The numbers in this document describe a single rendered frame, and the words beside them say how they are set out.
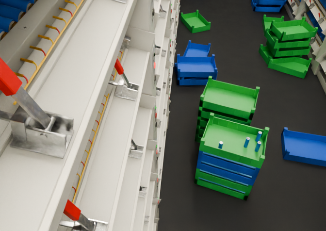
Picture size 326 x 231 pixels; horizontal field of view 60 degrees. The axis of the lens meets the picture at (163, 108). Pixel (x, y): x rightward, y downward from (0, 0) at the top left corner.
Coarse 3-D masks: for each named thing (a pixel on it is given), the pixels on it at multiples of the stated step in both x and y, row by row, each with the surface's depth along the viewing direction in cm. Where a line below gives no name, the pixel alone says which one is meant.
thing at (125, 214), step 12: (144, 96) 76; (144, 108) 79; (144, 120) 76; (144, 132) 74; (144, 144) 71; (144, 156) 69; (132, 168) 65; (132, 180) 63; (120, 192) 61; (132, 192) 62; (120, 204) 59; (132, 204) 60; (120, 216) 57; (132, 216) 58; (120, 228) 56; (132, 228) 56
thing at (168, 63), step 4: (168, 64) 154; (168, 68) 156; (164, 72) 153; (164, 76) 151; (164, 80) 149; (164, 84) 143; (164, 88) 144; (164, 92) 142; (164, 96) 140; (164, 100) 138; (160, 104) 136; (160, 108) 134; (160, 112) 132; (160, 116) 130; (160, 120) 129; (160, 124) 124; (160, 128) 126; (160, 132) 124; (160, 136) 122; (160, 152) 110
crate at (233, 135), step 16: (208, 128) 151; (224, 128) 151; (240, 128) 148; (256, 128) 144; (208, 144) 143; (224, 144) 143; (240, 144) 143; (256, 144) 143; (240, 160) 134; (256, 160) 130
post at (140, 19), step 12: (144, 0) 58; (144, 12) 60; (132, 24) 62; (144, 24) 62; (144, 84) 74; (156, 120) 96; (156, 132) 100; (156, 168) 111; (156, 192) 119; (156, 204) 124; (156, 216) 130; (156, 228) 139
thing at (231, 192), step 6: (198, 180) 159; (204, 180) 165; (204, 186) 162; (210, 186) 159; (216, 186) 157; (222, 186) 162; (222, 192) 159; (228, 192) 157; (234, 192) 155; (240, 192) 159; (240, 198) 157; (246, 198) 154
